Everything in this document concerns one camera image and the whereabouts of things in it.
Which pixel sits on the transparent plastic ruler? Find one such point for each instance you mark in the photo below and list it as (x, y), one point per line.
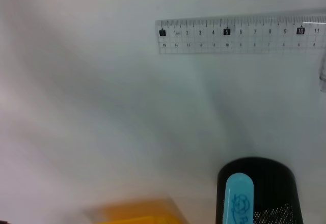
(229, 37)

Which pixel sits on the blue sheathed scissors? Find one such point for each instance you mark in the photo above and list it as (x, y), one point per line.
(239, 198)

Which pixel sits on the black mesh pen holder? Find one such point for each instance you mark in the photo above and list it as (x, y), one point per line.
(275, 183)

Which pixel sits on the yellow plastic storage bin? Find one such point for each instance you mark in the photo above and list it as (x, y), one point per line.
(142, 212)

